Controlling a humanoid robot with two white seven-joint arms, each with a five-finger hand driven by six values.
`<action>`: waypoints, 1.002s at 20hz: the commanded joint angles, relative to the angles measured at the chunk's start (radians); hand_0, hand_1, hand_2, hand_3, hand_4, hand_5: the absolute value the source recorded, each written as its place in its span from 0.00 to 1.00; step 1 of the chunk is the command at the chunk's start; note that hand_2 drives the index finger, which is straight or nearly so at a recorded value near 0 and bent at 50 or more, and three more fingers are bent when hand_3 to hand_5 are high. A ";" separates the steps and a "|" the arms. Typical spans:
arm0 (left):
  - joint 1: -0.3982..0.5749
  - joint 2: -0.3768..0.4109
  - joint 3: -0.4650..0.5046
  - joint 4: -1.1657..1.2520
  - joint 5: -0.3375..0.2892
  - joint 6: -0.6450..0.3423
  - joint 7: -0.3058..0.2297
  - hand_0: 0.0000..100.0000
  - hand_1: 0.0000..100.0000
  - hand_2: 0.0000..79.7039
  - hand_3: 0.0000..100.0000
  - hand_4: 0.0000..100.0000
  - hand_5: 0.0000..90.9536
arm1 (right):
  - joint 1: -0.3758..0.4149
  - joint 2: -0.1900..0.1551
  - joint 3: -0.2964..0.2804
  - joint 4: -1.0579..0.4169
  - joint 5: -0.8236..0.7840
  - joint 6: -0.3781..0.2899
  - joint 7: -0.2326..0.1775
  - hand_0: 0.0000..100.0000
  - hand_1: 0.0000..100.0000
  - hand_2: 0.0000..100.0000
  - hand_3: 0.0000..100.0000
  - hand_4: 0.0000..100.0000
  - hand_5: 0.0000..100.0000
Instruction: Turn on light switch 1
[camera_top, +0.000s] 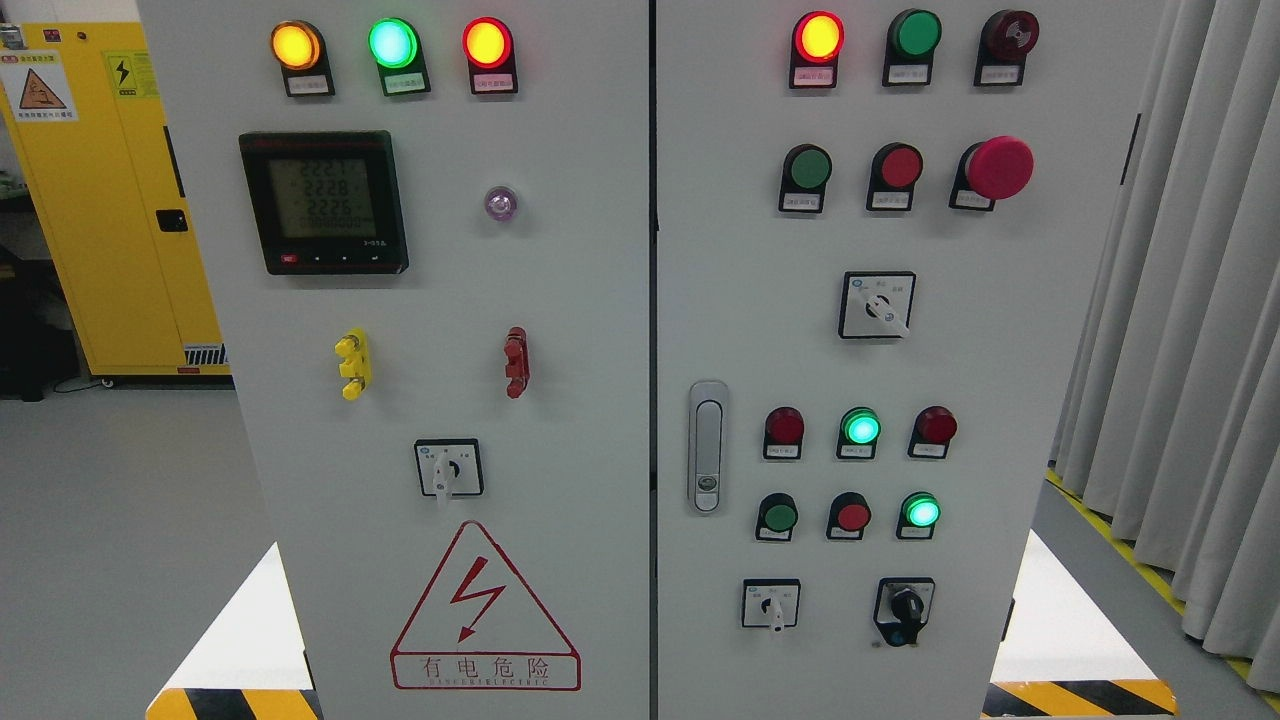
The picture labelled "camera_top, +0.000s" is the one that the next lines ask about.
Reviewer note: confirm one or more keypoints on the red electric danger warning sticker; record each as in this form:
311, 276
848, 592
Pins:
478, 626

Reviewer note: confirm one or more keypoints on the white rotary selector switch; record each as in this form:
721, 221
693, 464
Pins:
876, 305
770, 603
449, 469

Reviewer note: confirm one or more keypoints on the silver door handle lock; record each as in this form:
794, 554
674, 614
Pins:
705, 433

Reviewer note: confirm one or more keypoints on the red push button upper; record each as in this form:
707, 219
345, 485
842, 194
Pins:
894, 171

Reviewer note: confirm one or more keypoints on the lit green indicator light middle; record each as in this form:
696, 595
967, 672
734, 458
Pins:
858, 434

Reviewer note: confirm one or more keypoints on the red push button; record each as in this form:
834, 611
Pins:
894, 171
848, 517

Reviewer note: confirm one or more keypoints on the amber indicator light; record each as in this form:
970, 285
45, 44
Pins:
300, 50

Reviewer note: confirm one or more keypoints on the red emergency stop mushroom button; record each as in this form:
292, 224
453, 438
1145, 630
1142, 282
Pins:
990, 171

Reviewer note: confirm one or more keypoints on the red terminal connector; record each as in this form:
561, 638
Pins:
516, 350

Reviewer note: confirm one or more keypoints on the red-yellow indicator light door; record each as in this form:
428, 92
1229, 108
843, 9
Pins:
815, 47
489, 50

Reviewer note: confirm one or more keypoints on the green indicator light top left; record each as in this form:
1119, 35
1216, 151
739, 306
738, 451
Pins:
396, 49

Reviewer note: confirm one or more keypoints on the dark green indicator light top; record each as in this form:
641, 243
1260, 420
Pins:
911, 39

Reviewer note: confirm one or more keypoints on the grey electrical control cabinet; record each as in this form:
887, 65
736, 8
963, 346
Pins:
645, 144

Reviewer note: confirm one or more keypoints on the dark red buzzer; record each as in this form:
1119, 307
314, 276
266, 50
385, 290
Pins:
1003, 48

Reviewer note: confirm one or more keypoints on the red-yellow indicator light right door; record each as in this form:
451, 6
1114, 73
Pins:
815, 47

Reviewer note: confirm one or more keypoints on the yellow safety storage cabinet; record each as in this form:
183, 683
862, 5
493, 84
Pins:
84, 108

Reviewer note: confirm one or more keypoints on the red-yellow indicator light left door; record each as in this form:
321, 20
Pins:
489, 50

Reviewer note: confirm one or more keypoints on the dark red indicator light left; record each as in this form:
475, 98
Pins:
783, 435

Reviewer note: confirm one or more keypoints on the small purple indicator lamp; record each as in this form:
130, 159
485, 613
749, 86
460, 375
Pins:
501, 203

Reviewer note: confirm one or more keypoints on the green push button upper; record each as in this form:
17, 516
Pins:
805, 173

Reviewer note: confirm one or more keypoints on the red push button lower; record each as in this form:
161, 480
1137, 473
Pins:
848, 517

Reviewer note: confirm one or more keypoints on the yellow terminal connector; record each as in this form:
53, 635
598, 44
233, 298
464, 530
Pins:
355, 365

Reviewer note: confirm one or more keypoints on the dark red indicator light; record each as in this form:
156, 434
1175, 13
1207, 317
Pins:
783, 435
932, 432

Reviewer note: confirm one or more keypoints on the lit green push button lower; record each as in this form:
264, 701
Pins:
918, 517

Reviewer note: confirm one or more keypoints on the grey curtain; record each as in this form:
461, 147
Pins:
1171, 422

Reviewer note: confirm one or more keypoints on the black knob selector switch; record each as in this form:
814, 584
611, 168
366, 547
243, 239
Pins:
903, 608

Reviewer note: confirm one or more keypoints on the dark red indicator light right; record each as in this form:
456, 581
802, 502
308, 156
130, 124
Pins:
932, 432

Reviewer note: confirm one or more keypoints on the black digital power meter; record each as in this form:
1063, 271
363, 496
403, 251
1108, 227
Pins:
326, 202

